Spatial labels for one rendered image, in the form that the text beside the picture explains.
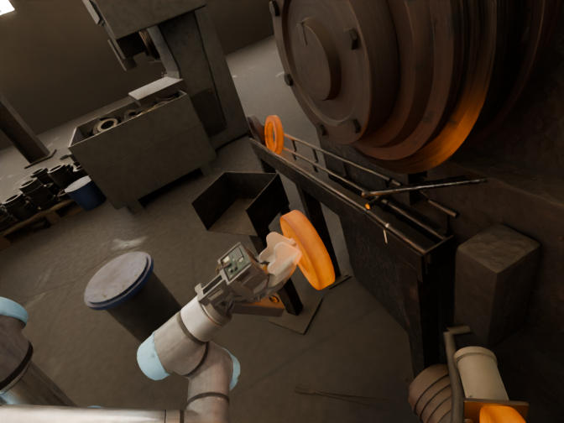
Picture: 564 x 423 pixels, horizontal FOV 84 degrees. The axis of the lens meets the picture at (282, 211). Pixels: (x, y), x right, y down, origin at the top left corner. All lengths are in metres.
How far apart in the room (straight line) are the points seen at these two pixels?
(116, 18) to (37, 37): 7.73
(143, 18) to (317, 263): 2.74
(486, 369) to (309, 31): 0.56
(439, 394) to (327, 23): 0.68
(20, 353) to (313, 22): 0.71
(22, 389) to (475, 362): 0.75
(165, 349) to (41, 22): 10.29
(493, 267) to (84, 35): 10.38
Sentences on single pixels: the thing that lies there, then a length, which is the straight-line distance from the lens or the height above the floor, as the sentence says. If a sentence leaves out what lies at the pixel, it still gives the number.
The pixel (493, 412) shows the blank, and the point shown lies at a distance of 0.51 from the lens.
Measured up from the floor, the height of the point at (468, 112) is 1.04.
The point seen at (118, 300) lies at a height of 0.41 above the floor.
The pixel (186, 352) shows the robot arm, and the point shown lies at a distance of 0.61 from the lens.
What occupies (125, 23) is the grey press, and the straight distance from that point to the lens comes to 3.04.
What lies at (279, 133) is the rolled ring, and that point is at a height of 0.71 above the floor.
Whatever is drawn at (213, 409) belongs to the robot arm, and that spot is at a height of 0.72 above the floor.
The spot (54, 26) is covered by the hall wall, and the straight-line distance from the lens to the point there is 10.62.
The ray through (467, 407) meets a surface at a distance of 0.56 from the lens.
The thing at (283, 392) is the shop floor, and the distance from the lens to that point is 1.40.
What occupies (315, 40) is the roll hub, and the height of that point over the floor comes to 1.15.
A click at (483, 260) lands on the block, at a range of 0.59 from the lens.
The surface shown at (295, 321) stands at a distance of 1.52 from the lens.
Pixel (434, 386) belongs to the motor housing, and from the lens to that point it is 0.76.
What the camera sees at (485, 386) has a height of 0.70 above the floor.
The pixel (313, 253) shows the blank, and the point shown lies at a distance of 0.52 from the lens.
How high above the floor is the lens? 1.23
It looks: 35 degrees down
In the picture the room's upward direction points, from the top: 21 degrees counter-clockwise
